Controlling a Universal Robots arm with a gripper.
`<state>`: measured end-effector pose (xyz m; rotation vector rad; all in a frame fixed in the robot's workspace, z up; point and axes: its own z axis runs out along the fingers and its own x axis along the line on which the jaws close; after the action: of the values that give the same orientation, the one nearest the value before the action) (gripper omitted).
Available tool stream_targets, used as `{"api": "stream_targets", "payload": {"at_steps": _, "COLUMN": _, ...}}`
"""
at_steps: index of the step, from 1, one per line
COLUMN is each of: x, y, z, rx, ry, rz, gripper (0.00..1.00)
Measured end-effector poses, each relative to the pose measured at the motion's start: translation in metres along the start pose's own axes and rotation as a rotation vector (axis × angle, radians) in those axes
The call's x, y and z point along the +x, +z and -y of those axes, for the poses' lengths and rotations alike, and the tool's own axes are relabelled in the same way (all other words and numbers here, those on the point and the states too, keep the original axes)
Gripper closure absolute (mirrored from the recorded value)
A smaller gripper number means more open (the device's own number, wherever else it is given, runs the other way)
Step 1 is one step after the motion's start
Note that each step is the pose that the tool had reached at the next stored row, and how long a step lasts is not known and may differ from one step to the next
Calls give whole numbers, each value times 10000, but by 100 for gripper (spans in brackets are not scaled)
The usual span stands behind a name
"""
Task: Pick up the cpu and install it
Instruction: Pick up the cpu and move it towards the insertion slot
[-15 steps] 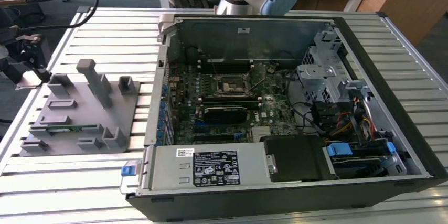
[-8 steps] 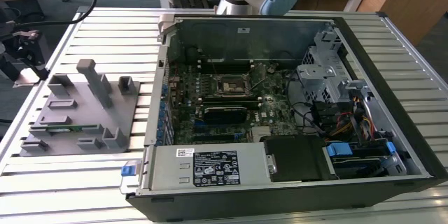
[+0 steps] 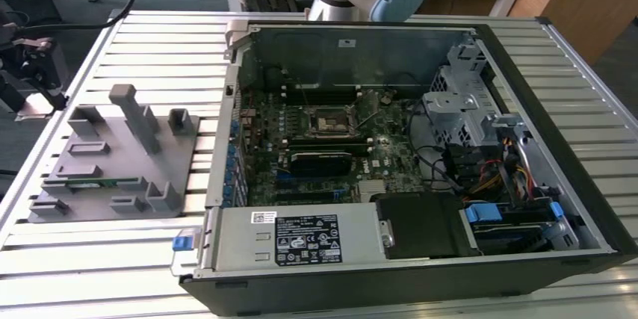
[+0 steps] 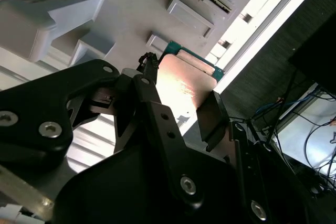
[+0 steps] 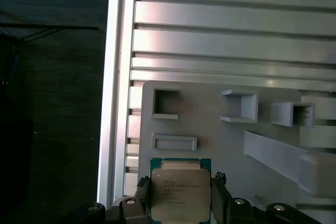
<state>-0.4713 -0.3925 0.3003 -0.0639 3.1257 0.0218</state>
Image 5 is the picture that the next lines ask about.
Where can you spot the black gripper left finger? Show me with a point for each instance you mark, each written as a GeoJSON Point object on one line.
{"type": "Point", "coordinates": [141, 203]}

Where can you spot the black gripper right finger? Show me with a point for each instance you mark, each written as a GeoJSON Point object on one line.
{"type": "Point", "coordinates": [220, 203]}

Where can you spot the silver CPU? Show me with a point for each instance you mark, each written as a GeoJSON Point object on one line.
{"type": "Point", "coordinates": [181, 187]}

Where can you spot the grey parts rack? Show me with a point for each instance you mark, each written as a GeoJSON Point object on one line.
{"type": "Point", "coordinates": [210, 140]}

